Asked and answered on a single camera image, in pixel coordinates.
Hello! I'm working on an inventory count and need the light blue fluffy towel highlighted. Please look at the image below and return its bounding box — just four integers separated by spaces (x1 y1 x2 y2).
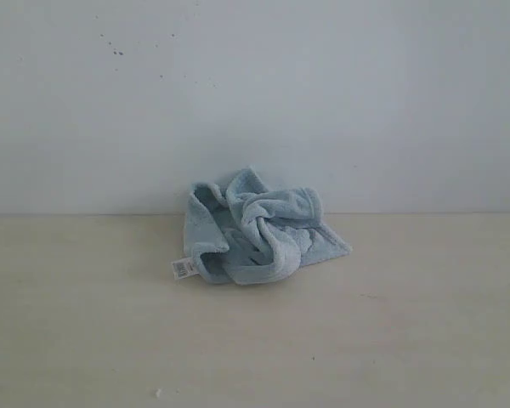
184 168 351 286

